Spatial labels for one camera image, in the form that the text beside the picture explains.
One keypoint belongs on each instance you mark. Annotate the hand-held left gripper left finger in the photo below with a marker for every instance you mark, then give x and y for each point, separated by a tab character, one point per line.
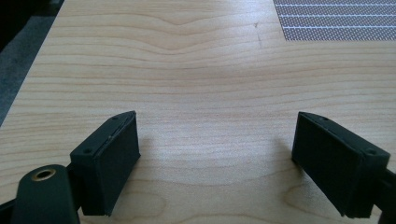
106	168

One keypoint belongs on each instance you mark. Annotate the brown patterned striped mat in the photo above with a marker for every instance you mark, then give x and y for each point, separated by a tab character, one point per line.
336	18

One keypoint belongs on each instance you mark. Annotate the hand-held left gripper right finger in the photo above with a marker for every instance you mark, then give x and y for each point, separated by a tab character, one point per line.
336	161

